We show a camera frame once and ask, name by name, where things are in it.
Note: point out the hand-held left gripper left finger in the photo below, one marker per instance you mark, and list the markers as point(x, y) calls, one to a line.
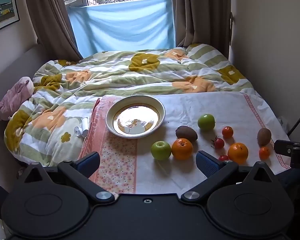
point(88, 162)

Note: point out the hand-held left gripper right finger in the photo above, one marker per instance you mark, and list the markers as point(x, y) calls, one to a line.
point(206, 163)

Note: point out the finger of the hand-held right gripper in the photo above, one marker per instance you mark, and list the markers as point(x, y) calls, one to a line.
point(283, 147)

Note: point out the small tangerine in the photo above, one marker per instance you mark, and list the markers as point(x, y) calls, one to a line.
point(264, 153)

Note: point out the red cherry tomato with stem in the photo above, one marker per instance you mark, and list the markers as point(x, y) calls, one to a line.
point(219, 143)

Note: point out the orange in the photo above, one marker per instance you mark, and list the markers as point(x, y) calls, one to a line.
point(182, 149)
point(237, 153)

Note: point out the small red tomato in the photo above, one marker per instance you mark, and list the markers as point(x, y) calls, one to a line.
point(227, 131)

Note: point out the green apple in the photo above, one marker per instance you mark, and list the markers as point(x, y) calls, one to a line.
point(206, 122)
point(161, 150)

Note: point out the cream bowl with yellow print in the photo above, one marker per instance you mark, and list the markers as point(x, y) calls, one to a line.
point(135, 120)

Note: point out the brown kiwi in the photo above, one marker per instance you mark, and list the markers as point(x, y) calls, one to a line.
point(264, 136)
point(186, 133)

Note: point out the dark blue clothing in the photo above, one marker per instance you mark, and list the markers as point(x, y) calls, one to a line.
point(288, 180)

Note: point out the crumpled white wrapper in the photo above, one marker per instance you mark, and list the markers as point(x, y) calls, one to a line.
point(78, 131)

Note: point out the white cloth with pink border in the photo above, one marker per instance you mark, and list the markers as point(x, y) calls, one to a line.
point(180, 105)

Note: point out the floral striped blanket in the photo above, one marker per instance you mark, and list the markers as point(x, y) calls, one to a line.
point(110, 72)

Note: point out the pink plush toy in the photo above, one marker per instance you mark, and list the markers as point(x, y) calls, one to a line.
point(15, 97)

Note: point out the beige bed headboard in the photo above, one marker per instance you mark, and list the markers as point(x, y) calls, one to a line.
point(12, 65)

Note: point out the light blue window cloth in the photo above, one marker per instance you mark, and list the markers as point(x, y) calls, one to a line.
point(125, 27)

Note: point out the brown curtain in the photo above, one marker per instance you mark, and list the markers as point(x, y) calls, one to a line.
point(47, 12)
point(197, 10)

